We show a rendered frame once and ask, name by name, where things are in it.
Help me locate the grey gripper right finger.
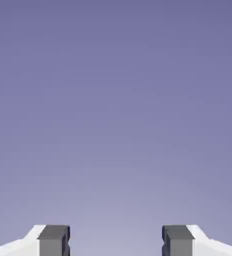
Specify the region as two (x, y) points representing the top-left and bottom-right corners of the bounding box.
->
(161, 224), (232, 256)

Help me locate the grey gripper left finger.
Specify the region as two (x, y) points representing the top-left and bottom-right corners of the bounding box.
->
(0, 224), (71, 256)

